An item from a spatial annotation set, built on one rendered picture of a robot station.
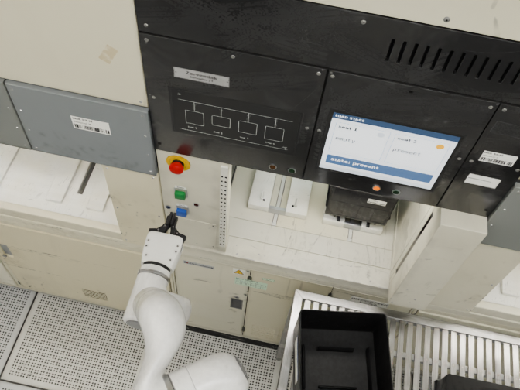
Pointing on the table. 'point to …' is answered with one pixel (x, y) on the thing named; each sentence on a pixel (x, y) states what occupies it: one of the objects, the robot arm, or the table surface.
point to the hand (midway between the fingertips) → (172, 220)
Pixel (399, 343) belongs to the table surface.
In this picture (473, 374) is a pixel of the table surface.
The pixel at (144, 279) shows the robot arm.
